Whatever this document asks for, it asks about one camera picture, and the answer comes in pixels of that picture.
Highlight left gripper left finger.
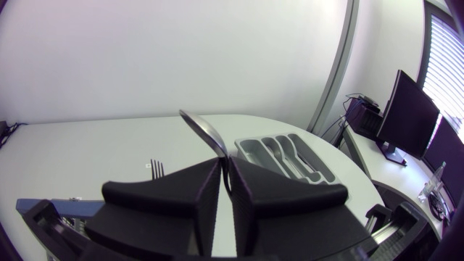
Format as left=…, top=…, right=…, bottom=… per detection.
left=86, top=157, right=222, bottom=257

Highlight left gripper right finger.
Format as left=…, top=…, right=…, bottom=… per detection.
left=228, top=156, right=378, bottom=257

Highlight steel spoon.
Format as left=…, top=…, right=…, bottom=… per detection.
left=178, top=109, right=233, bottom=199

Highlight grey cutlery tray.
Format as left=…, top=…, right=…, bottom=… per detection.
left=234, top=132, right=342, bottom=186

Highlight steel fork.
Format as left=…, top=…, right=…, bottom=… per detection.
left=149, top=158, right=166, bottom=181
left=281, top=139, right=317, bottom=179

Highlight white desk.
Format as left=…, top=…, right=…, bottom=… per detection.
left=342, top=125, right=454, bottom=241

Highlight clear plastic bottle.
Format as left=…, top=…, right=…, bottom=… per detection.
left=418, top=161, right=447, bottom=203

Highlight dark screen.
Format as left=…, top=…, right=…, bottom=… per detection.
left=422, top=115, right=464, bottom=204
left=376, top=69, right=442, bottom=167

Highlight window blinds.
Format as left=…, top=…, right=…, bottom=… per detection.
left=421, top=13, right=464, bottom=134

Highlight black cable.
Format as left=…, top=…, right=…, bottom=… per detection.
left=0, top=122, right=29, bottom=149

